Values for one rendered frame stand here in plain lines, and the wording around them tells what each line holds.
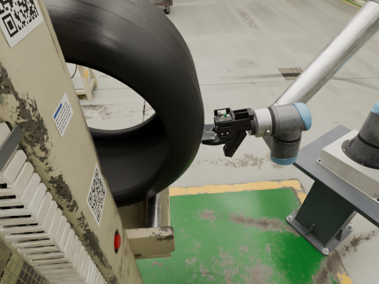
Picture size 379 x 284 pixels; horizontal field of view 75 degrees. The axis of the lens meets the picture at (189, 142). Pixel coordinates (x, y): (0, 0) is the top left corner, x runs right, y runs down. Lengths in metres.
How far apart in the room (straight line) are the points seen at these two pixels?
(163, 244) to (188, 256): 0.97
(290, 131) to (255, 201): 1.19
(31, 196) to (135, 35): 0.31
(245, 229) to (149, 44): 1.51
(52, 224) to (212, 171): 1.80
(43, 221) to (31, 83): 0.14
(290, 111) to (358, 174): 0.67
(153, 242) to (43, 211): 0.44
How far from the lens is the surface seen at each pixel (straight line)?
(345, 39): 0.95
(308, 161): 1.45
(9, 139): 0.25
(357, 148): 1.41
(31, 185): 0.28
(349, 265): 1.92
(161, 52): 0.48
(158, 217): 0.74
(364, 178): 1.38
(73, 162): 0.34
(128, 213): 0.90
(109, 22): 0.47
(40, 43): 0.31
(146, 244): 0.72
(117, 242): 0.55
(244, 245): 1.74
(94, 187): 0.42
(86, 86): 3.00
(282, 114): 0.78
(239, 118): 0.77
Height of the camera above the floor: 1.55
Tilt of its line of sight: 42 degrees down
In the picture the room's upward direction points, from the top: straight up
